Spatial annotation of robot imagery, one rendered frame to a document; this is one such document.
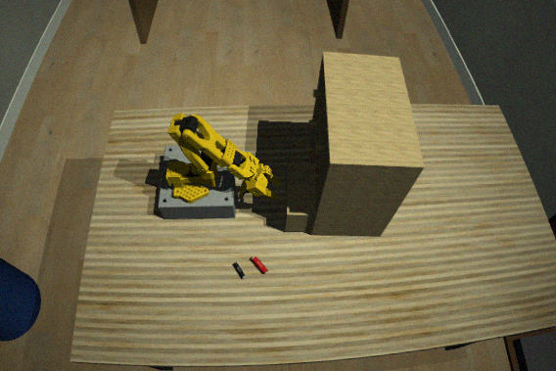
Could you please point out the black aa battery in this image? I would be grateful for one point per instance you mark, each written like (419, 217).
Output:
(239, 270)

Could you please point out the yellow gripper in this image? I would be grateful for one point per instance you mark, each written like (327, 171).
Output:
(257, 184)

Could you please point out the red aa battery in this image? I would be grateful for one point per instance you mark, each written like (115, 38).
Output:
(258, 263)

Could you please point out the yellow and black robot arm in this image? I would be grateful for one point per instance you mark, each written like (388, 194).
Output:
(241, 164)

